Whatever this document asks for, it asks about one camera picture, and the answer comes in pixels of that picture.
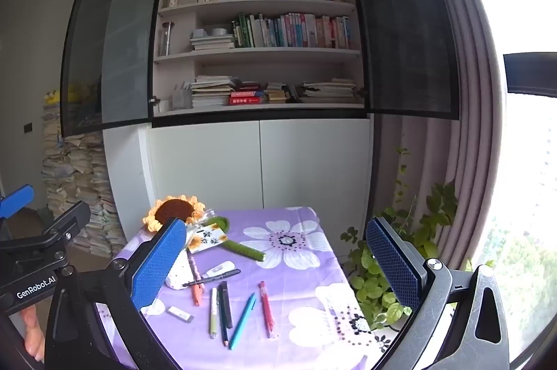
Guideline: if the pink curtain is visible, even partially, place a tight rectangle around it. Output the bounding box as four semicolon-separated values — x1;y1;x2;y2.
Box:
376;0;508;270

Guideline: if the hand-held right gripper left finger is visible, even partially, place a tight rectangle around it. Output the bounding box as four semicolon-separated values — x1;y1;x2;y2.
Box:
44;217;188;370

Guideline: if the white spotted pen holder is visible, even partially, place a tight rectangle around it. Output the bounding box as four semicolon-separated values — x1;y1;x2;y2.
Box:
163;248;195;291

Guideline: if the red pen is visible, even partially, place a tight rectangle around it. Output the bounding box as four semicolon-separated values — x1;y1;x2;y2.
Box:
258;281;277;339

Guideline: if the white sunflower gift tag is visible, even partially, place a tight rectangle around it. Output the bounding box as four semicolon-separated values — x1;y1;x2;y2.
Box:
187;224;231;254

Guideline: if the white bookcase cabinet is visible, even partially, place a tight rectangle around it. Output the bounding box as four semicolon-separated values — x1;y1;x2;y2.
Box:
104;0;376;260

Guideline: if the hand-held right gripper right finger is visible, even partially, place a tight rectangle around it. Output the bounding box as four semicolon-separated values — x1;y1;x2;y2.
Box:
364;216;511;370

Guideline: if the thin dark pencil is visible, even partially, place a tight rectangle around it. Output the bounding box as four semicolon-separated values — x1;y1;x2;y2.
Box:
216;288;229;347

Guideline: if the black pen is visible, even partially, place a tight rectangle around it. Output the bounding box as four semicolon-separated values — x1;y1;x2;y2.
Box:
183;269;242;288

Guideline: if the dark glass cabinet door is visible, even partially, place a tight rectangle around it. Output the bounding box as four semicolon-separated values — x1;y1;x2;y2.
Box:
337;0;461;121
60;0;181;138

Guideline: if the black marker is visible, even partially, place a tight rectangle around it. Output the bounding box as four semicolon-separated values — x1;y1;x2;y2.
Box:
221;281;234;329

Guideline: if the small stack of yellowish books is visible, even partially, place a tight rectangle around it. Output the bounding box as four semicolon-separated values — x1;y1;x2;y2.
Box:
265;82;293;104

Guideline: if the black chair back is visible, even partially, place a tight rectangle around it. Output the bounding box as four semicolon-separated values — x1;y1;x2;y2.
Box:
503;53;557;98

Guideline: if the stack of red books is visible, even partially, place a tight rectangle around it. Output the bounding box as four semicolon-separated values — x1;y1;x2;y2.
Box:
229;82;266;105

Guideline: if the tall pile of papers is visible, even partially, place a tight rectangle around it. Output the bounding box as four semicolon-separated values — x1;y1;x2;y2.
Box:
40;92;128;260

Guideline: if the stack of white books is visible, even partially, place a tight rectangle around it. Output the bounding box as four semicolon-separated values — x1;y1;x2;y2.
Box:
189;75;236;108

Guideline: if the silver metal bottle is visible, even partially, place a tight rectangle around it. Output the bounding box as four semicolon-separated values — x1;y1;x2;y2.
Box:
161;22;175;56

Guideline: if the purple floral tablecloth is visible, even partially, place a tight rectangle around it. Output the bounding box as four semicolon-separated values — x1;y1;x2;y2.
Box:
98;207;392;370

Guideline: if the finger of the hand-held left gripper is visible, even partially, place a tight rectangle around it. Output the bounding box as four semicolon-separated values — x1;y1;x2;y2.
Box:
0;184;36;220
40;200;92;254

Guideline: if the wide stack of papers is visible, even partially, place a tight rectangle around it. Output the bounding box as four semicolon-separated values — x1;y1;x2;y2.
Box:
298;78;360;104

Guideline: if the green and white pen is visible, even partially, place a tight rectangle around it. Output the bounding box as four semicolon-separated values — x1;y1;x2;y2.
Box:
208;286;218;339

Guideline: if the flat stack of grey books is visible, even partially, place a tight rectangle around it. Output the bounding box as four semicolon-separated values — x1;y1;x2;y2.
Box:
190;34;236;51

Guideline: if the white correction tape dispenser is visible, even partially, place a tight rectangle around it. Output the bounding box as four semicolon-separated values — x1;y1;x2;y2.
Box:
201;260;236;278

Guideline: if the white eraser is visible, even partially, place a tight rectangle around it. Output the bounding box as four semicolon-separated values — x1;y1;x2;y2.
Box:
166;306;193;323

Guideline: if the crochet sunflower with green stem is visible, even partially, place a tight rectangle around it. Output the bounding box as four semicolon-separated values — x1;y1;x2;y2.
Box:
143;195;268;263

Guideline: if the pink patterned orange pen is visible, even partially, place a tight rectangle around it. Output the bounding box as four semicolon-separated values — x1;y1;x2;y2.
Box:
187;250;204;307

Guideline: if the row of books green spines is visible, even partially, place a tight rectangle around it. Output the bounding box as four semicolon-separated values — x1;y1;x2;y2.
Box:
230;13;354;49

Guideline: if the green potted plant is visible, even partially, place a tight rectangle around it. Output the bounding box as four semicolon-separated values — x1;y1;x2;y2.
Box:
339;146;462;331

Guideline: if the person's left hand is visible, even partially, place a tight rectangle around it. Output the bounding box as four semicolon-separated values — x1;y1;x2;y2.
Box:
21;304;47;363

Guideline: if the blue pen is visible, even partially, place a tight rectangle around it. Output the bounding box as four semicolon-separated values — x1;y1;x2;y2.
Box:
228;292;257;351

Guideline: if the yellow plush toy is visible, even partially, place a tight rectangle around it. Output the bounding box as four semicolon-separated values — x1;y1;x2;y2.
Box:
44;82;102;106

